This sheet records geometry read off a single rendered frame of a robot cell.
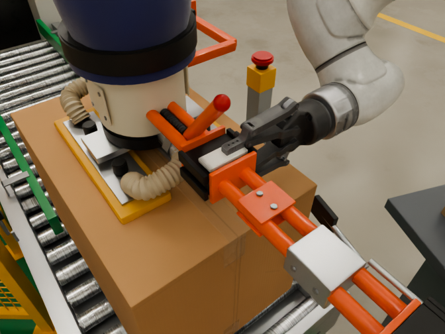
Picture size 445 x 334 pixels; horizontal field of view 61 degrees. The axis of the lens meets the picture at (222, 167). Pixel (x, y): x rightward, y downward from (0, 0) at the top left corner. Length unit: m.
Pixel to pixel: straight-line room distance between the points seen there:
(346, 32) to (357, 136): 1.99
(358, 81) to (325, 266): 0.36
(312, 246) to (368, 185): 1.89
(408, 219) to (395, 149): 1.49
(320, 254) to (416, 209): 0.80
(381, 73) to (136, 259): 0.52
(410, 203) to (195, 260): 0.79
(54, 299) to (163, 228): 0.62
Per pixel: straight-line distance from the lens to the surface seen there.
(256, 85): 1.23
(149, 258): 0.63
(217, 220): 0.66
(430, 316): 0.46
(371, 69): 0.73
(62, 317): 1.18
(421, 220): 1.22
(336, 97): 0.66
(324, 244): 0.47
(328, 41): 0.72
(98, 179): 0.74
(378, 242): 2.10
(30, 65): 2.47
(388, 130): 2.81
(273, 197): 0.51
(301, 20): 0.73
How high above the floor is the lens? 1.60
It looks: 44 degrees down
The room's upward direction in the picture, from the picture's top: straight up
